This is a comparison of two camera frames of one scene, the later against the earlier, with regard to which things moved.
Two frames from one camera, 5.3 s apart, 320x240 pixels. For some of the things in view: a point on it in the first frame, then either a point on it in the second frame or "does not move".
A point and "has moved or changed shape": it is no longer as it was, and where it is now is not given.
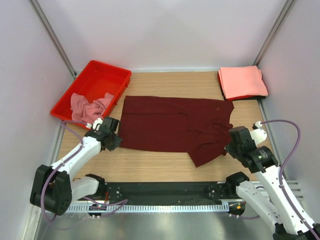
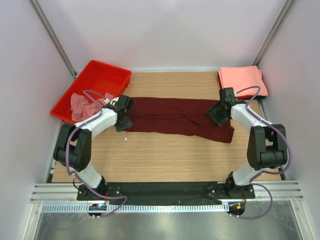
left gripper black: [116, 143] to [127, 124]
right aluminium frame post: [274, 32] does not move
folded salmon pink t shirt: [242, 81] does not move
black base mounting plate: [170, 193] does not move
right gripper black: [229, 148] to [218, 121]
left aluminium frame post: [52, 36] does not move
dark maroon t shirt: [198, 127] has moved or changed shape
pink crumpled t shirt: [83, 110] does not move
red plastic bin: [97, 79] does not move
